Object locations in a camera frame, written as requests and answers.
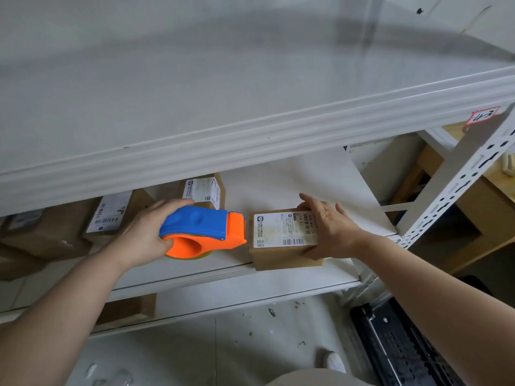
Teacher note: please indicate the person's left forearm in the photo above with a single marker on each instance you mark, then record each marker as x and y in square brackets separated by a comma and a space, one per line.
[60, 317]

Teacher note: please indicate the person's right thumb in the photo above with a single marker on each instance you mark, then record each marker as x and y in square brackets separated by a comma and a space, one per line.
[312, 254]

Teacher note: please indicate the cardboard box with barcode label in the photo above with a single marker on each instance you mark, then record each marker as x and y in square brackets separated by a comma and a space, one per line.
[112, 213]

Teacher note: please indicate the person's right forearm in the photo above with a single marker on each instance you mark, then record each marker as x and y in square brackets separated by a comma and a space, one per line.
[434, 301]

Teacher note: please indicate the person's left thumb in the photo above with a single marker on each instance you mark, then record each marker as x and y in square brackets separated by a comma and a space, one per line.
[177, 204]

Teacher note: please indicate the small labelled cardboard box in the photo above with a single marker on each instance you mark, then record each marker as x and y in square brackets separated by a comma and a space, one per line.
[205, 190]

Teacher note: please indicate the person's right hand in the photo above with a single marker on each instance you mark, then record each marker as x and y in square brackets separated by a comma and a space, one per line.
[334, 233]

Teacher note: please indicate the plain brown cardboard box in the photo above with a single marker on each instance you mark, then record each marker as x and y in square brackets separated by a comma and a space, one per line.
[18, 263]

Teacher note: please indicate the cardboard box with large label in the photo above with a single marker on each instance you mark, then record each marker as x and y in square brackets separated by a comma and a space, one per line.
[281, 241]

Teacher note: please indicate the red bordered label sticker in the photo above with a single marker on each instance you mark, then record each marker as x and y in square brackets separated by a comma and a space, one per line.
[483, 116]

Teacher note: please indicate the black plastic crate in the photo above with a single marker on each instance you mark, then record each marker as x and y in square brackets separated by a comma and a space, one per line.
[402, 349]

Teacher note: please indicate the wide brown cardboard box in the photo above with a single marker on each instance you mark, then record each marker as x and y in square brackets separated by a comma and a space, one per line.
[48, 233]

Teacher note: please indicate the blue orange tape dispenser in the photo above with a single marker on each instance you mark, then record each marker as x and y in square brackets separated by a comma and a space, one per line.
[205, 229]

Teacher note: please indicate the person's left hand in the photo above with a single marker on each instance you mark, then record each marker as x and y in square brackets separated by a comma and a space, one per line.
[139, 237]

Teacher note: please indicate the person's white shoe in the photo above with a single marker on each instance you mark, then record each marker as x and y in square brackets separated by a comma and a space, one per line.
[334, 360]

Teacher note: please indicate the wooden furniture frame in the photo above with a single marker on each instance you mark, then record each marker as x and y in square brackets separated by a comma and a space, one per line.
[483, 213]

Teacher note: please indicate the white metal shelf rack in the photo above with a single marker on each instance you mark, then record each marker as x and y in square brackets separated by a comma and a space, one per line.
[241, 128]

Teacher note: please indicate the person's grey trouser leg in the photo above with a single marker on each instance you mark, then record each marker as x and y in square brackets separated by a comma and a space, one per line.
[314, 378]

